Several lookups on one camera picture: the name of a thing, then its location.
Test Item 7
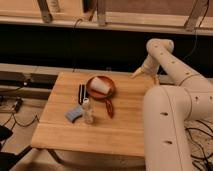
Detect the blue sponge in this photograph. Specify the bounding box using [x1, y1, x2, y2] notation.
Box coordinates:
[65, 106, 83, 123]

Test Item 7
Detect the metal bracket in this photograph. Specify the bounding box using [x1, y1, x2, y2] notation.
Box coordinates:
[97, 0, 106, 26]
[184, 0, 209, 32]
[37, 0, 52, 23]

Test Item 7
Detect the red round plate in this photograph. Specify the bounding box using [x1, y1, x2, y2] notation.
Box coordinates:
[86, 76, 116, 99]

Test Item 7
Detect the black cable on floor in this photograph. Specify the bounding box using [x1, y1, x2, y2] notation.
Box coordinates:
[0, 96, 40, 148]

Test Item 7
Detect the clear plastic bottle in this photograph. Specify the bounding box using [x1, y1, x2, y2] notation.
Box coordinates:
[82, 98, 94, 124]

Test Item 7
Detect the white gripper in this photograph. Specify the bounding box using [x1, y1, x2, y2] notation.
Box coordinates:
[131, 55, 160, 85]

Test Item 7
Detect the metal bracket right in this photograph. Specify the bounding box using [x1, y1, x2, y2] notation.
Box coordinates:
[184, 0, 209, 32]

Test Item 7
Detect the white paper cup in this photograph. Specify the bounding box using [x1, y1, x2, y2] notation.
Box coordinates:
[90, 77, 110, 94]

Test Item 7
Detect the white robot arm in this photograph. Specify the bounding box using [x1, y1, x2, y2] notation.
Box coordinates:
[133, 38, 213, 171]

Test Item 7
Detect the wooden table board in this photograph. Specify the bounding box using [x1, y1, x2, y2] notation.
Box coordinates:
[31, 72, 155, 157]

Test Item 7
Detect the metal bracket left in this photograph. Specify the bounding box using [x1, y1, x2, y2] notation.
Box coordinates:
[37, 0, 52, 23]

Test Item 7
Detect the metal bracket middle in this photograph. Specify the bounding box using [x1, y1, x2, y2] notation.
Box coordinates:
[97, 0, 106, 26]

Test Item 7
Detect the black cables right floor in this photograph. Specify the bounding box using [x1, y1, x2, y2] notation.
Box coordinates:
[185, 119, 213, 171]

